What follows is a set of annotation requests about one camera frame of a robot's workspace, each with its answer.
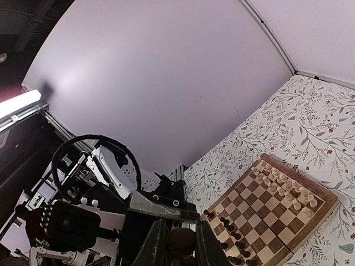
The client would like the left aluminium frame post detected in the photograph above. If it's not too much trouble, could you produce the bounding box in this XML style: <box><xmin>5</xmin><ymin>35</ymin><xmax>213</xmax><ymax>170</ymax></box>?
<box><xmin>240</xmin><ymin>0</ymin><xmax>298</xmax><ymax>75</ymax></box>

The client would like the floral patterned table mat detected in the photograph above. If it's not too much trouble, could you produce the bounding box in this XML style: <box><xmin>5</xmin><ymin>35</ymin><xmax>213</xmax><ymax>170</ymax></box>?
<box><xmin>184</xmin><ymin>75</ymin><xmax>354</xmax><ymax>265</ymax></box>

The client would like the dark king piece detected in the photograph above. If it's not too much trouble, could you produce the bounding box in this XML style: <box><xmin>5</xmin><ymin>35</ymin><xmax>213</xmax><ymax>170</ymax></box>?
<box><xmin>219</xmin><ymin>241</ymin><xmax>229</xmax><ymax>250</ymax></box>

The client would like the white chess piece row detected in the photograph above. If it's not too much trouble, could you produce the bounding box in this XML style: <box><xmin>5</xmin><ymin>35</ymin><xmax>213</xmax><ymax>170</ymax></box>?
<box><xmin>248</xmin><ymin>160</ymin><xmax>324</xmax><ymax>224</ymax></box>

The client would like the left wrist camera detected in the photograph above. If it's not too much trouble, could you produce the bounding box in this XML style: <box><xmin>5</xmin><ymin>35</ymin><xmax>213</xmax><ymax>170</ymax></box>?
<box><xmin>40</xmin><ymin>198</ymin><xmax>124</xmax><ymax>249</ymax></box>

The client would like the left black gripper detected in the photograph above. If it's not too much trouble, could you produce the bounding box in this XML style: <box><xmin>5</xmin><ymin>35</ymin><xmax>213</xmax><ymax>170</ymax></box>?
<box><xmin>84</xmin><ymin>182</ymin><xmax>200</xmax><ymax>265</ymax></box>

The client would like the wooden chess board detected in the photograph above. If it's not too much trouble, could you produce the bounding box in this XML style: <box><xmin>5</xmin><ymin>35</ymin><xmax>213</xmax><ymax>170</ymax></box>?
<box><xmin>201</xmin><ymin>154</ymin><xmax>338</xmax><ymax>265</ymax></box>

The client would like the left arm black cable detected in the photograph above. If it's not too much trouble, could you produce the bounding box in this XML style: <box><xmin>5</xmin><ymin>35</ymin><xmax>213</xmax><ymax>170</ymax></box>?
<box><xmin>51</xmin><ymin>134</ymin><xmax>143</xmax><ymax>203</ymax></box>

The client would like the dark bishop piece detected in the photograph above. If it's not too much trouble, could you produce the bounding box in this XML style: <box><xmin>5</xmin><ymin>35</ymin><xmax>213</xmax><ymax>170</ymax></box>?
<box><xmin>227</xmin><ymin>256</ymin><xmax>244</xmax><ymax>265</ymax></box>

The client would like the dark rook corner piece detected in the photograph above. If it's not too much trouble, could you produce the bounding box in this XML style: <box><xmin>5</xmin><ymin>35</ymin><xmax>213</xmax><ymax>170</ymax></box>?
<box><xmin>204</xmin><ymin>209</ymin><xmax>215</xmax><ymax>219</ymax></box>

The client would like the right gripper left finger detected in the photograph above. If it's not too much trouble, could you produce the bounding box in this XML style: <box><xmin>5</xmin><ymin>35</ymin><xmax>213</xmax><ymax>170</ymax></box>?
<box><xmin>131</xmin><ymin>219</ymin><xmax>168</xmax><ymax>266</ymax></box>

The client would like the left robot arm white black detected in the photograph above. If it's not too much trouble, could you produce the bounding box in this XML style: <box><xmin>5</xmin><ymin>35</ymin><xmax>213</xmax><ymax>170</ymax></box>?
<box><xmin>86</xmin><ymin>146</ymin><xmax>200</xmax><ymax>265</ymax></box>

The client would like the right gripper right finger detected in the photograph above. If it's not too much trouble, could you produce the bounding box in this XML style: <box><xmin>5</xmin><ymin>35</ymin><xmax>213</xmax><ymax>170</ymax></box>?
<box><xmin>195</xmin><ymin>220</ymin><xmax>231</xmax><ymax>266</ymax></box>

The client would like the dark knight piece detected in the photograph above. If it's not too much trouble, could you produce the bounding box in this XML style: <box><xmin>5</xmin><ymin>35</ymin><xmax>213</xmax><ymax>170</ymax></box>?
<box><xmin>166</xmin><ymin>228</ymin><xmax>197</xmax><ymax>265</ymax></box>

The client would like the white fluorescent light tube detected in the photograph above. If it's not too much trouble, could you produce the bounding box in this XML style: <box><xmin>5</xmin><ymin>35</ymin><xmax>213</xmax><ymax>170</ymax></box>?
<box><xmin>0</xmin><ymin>90</ymin><xmax>42</xmax><ymax>119</ymax></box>

